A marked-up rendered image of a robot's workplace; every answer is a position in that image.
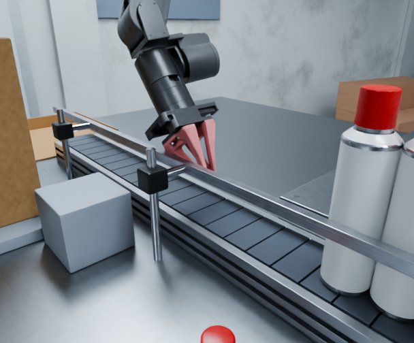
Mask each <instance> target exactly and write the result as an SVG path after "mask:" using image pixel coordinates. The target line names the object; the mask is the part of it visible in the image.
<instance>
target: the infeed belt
mask: <svg viewBox="0 0 414 343"><path fill-rule="evenodd" d="M68 142H69V147H70V148H72V149H74V150H75V151H77V152H79V153H80V154H82V155H84V156H85V157H87V158H88V159H90V160H92V161H94V162H95V163H97V164H98V165H100V166H102V167H104V168H105V169H107V170H108V171H110V172H112V173H113V174H115V175H117V176H118V177H120V178H122V179H123V180H125V181H127V182H128V183H130V184H132V185H134V186H135V187H137V188H138V189H140V188H139V187H138V175H137V168H139V167H142V166H145V165H147V161H146V159H143V158H142V157H139V156H138V155H136V154H134V153H132V152H129V151H128V150H125V149H123V148H120V147H119V146H117V145H115V144H112V143H111V142H108V141H106V140H104V139H102V138H100V137H97V136H96V135H94V134H92V133H90V134H85V135H79V136H75V137H74V138H71V139H68ZM159 201H160V202H161V203H163V204H165V205H166V206H168V207H170V208H171V209H173V210H175V211H177V212H178V213H180V214H182V215H183V216H185V217H187V218H188V219H189V220H191V221H193V222H194V223H196V224H198V225H199V226H201V227H203V228H205V229H206V230H208V231H209V232H211V233H213V234H215V235H216V236H218V237H220V238H221V239H223V240H225V241H226V242H228V243H229V244H231V245H232V246H235V247H236V248H238V249H239V250H241V251H242V252H245V253H246V254H248V255H249V256H251V257H252V258H254V259H256V260H258V261H259V262H261V263H263V264H264V265H266V266H268V267H269V268H271V269H272V270H274V271H276V272H278V273H279V274H281V275H282V276H284V277H286V278H288V279H289V280H291V281H292V282H294V283H296V284H298V285H299V286H301V287H302V288H304V289H306V290H307V291H309V292H311V293H312V294H314V295H316V296H317V297H319V298H321V299H322V300H324V301H326V302H328V303H329V304H331V305H332V306H334V307H335V308H337V309H339V310H340V311H342V312H344V313H345V314H347V315H349V316H350V317H352V318H354V319H355V320H357V321H359V322H360V323H362V324H364V325H365V326H367V327H369V328H371V329H372V330H373V331H375V332H377V333H379V334H380V335H382V336H383V337H385V338H387V339H388V340H390V341H392V342H393V343H414V323H403V322H400V321H395V320H394V319H391V318H389V317H387V316H385V315H384V314H382V313H380V312H379V311H378V310H377V309H376V308H375V307H374V306H373V305H372V303H371V301H370V298H369V292H367V294H365V295H363V296H359V297H347V296H344V295H339V294H338V293H335V292H333V291H331V290H329V288H327V287H326V286H325V285H324V284H323V283H322V281H321V279H320V275H319V272H320V270H321V262H322V257H323V249H324V245H323V244H321V243H319V242H316V241H314V240H312V239H311V240H310V238H308V237H306V236H305V235H302V234H301V233H298V232H296V231H294V230H292V229H290V228H288V227H286V228H285V226H284V225H281V224H279V223H277V222H275V221H273V220H271V219H269V218H267V217H264V216H262V215H260V214H258V213H256V212H254V211H252V210H250V209H248V208H244V206H241V205H240V204H238V203H236V202H234V201H232V200H229V199H226V198H225V197H223V196H221V195H219V194H217V193H215V192H212V191H210V190H208V189H206V188H204V187H202V186H200V185H198V184H196V183H194V182H192V181H190V180H188V179H186V178H183V177H182V176H179V175H177V176H173V177H171V178H168V189H166V190H164V191H160V192H159Z"/></svg>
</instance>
